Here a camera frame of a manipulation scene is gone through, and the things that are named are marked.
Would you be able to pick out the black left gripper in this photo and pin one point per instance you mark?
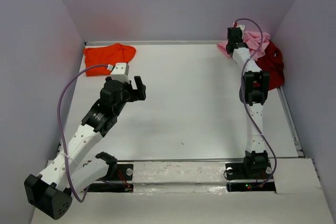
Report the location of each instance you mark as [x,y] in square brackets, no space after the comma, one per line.
[135,95]

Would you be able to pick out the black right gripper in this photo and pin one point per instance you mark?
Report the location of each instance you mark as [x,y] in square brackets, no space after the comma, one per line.
[241,39]

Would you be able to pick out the pink t shirt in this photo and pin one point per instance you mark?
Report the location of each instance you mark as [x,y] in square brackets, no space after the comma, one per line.
[256,43]

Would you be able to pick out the orange t shirt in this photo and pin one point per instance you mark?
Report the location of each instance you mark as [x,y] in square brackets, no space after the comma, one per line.
[109,55]

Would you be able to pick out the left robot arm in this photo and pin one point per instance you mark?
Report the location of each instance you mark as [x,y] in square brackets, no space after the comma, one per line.
[53,189]

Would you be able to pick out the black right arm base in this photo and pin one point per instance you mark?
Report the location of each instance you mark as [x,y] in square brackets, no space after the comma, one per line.
[251,174]

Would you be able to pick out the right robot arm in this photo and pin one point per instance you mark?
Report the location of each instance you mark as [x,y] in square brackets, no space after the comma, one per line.
[253,94]

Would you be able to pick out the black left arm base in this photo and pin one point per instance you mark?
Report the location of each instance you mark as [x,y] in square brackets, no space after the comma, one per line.
[118,178]

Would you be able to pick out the dark red t shirt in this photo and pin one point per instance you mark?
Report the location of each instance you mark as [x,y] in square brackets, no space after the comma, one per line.
[272,62]

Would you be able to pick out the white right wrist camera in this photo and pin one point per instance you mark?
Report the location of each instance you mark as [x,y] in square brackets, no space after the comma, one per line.
[241,27]

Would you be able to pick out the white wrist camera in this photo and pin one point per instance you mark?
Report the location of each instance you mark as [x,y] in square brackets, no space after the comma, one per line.
[119,72]
[241,27]

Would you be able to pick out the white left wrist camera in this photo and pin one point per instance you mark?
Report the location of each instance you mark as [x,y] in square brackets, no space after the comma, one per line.
[119,72]

